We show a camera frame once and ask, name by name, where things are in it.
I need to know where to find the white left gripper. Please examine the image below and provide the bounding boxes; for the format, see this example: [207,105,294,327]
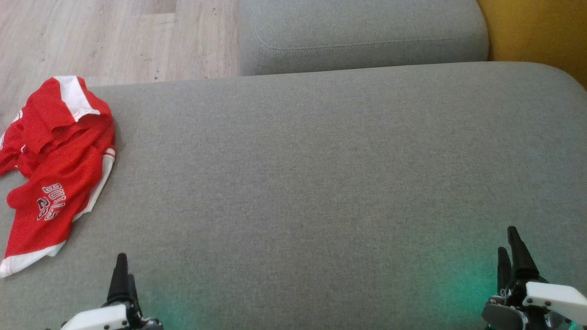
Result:
[60,253,163,330]

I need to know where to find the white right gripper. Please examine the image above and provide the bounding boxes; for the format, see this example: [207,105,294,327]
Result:
[482,227,587,330]

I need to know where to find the red Bulls basketball shorts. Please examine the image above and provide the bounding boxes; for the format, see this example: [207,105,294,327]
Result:
[0,147,116,279]

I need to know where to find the large grey fabric sofa seat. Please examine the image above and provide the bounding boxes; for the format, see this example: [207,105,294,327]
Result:
[0,61,587,330]

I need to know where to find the small grey sofa cushion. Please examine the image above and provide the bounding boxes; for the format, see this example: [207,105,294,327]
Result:
[238,0,490,76]

